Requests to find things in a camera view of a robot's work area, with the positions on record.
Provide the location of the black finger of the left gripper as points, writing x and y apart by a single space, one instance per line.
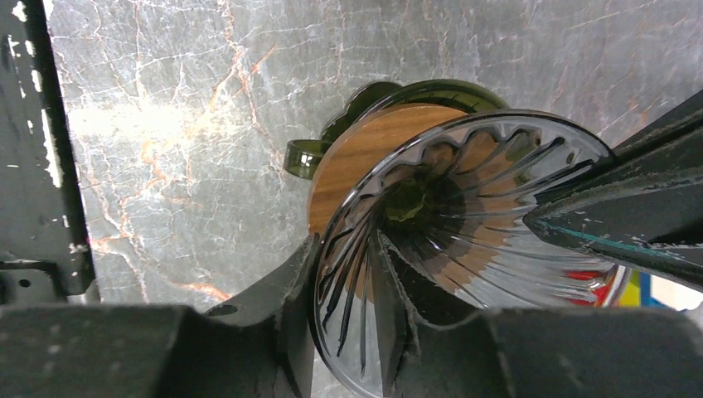
644 210

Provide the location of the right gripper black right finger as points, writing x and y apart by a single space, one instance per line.
450 350

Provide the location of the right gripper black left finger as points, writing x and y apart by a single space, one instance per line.
255 344

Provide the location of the grey ribbed dripper cone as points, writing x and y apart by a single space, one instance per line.
434 232

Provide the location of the green glass dripper cup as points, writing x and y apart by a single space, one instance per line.
303 156

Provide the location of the colourful toy block stack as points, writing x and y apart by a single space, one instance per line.
645 290

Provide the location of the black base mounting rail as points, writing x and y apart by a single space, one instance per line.
45 249

